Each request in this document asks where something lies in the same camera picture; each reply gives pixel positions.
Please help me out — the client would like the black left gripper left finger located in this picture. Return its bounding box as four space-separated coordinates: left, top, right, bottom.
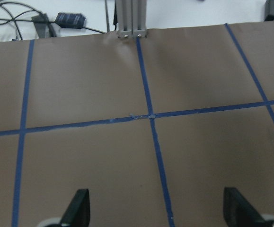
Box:
60 189 90 227

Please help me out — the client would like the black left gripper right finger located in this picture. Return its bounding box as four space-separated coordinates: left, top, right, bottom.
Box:
223 187 269 227

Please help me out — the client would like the brown paper table mat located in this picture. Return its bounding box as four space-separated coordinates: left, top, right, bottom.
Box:
0 21 274 227

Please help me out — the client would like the blue usb hub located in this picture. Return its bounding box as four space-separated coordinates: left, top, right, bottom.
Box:
54 12 86 29

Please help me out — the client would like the black power adapter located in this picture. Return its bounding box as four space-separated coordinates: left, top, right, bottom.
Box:
264 0 274 21

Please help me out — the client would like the aluminium frame post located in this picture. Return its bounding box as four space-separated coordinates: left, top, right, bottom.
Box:
115 0 147 38

